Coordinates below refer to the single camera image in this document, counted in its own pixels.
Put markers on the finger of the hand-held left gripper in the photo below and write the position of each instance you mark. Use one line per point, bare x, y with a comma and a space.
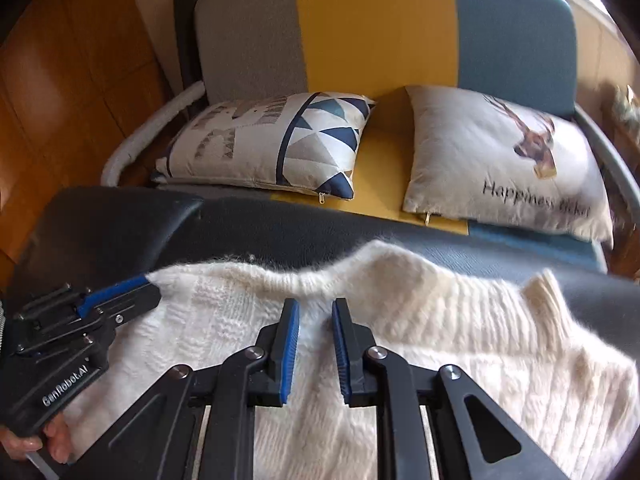
117, 291
132, 307

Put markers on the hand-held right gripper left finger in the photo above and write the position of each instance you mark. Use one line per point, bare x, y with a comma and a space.
290, 350

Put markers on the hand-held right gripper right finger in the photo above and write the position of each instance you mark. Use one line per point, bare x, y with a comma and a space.
342, 350

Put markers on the white knitted sweater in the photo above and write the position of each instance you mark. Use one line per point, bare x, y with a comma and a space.
450, 320

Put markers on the person's left hand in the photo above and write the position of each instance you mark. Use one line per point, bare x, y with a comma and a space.
56, 440

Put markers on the geometric print pillow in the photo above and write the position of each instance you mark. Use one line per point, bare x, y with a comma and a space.
260, 145

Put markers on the deer print pillow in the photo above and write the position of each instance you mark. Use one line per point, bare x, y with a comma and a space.
465, 160

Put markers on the black padded bar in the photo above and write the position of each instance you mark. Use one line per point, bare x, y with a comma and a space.
186, 35

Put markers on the grey yellow blue sofa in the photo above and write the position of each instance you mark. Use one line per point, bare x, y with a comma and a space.
375, 20

